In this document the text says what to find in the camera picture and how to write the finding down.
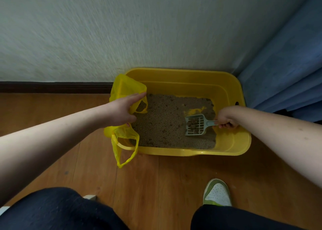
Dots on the person's right hand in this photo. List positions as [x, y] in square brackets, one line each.
[227, 115]

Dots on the person's left hand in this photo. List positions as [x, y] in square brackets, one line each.
[117, 112]

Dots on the person's right fingers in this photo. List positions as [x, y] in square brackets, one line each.
[227, 125]

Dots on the person's left fingers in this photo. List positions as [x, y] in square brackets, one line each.
[137, 96]

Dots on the yellow plastic bag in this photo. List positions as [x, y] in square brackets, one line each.
[125, 86]

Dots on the grey-green litter scoop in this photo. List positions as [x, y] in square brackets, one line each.
[201, 129]

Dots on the person's right forearm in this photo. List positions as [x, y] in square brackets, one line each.
[279, 139]

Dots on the person's left forearm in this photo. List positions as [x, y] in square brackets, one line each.
[50, 141]

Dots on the brown cat litter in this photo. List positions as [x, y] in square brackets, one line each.
[161, 121]

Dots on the dark litter clumps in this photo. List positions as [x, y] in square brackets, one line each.
[193, 123]

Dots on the yellow plastic litter box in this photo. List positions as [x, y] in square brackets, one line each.
[201, 86]

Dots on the green and white shoe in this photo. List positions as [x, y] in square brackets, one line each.
[216, 193]

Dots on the blue curtain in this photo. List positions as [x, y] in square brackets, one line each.
[284, 68]

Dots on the dark brown baseboard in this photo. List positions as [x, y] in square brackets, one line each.
[55, 87]

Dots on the dark blue trousers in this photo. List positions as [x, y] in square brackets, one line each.
[63, 212]

